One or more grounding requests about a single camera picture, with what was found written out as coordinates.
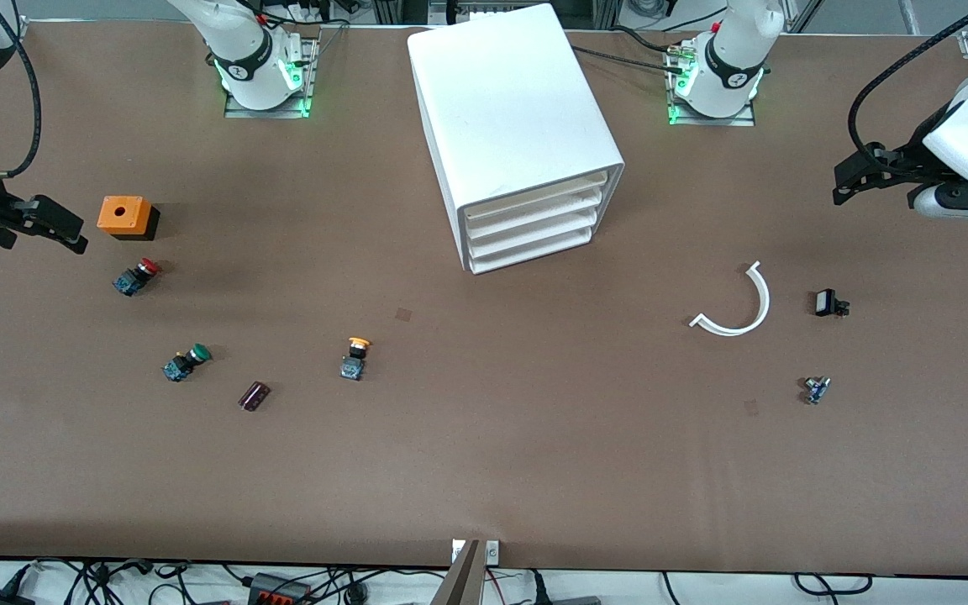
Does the yellow push button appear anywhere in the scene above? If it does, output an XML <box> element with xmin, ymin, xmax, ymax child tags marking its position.
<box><xmin>339</xmin><ymin>337</ymin><xmax>373</xmax><ymax>381</ymax></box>

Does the orange button box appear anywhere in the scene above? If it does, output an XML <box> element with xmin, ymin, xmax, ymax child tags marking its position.
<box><xmin>97</xmin><ymin>196</ymin><xmax>160</xmax><ymax>242</ymax></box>

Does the red push button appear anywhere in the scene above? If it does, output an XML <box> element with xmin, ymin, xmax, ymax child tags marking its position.
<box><xmin>112</xmin><ymin>258</ymin><xmax>162</xmax><ymax>297</ymax></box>

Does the green push button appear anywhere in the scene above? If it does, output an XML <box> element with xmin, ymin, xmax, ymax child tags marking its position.
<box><xmin>162</xmin><ymin>343</ymin><xmax>213</xmax><ymax>384</ymax></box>

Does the white curved plastic strip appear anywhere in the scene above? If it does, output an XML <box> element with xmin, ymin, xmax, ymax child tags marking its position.
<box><xmin>689</xmin><ymin>260</ymin><xmax>771</xmax><ymax>337</ymax></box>

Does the black orange power strip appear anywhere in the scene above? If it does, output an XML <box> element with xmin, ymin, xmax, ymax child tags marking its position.
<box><xmin>247</xmin><ymin>572</ymin><xmax>313</xmax><ymax>605</ymax></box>

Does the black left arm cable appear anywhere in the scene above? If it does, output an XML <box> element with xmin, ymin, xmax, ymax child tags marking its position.
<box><xmin>848</xmin><ymin>0</ymin><xmax>968</xmax><ymax>160</ymax></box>

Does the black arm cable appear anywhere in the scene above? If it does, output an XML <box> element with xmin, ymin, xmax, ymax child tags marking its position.
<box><xmin>0</xmin><ymin>0</ymin><xmax>44</xmax><ymax>179</ymax></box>
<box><xmin>848</xmin><ymin>0</ymin><xmax>968</xmax><ymax>160</ymax></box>

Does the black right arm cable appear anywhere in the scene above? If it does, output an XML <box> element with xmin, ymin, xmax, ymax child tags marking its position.
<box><xmin>0</xmin><ymin>0</ymin><xmax>44</xmax><ymax>179</ymax></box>

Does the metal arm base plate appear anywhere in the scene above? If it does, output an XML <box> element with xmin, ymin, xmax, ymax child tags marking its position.
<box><xmin>667</xmin><ymin>42</ymin><xmax>757</xmax><ymax>128</ymax></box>
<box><xmin>224</xmin><ymin>38</ymin><xmax>318</xmax><ymax>119</ymax></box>

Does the black base power cable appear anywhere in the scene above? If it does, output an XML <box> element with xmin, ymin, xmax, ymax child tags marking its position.
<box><xmin>610</xmin><ymin>25</ymin><xmax>688</xmax><ymax>56</ymax></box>
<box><xmin>572</xmin><ymin>45</ymin><xmax>688</xmax><ymax>75</ymax></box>

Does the black looped floor cable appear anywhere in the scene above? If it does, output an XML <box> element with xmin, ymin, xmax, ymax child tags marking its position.
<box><xmin>793</xmin><ymin>573</ymin><xmax>873</xmax><ymax>597</ymax></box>

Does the black plug with cable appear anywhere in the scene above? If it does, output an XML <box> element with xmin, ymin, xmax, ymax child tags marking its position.
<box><xmin>526</xmin><ymin>570</ymin><xmax>602</xmax><ymax>605</ymax></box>

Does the grey metal post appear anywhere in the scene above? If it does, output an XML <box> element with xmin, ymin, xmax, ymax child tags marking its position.
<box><xmin>429</xmin><ymin>539</ymin><xmax>485</xmax><ymax>605</ymax></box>

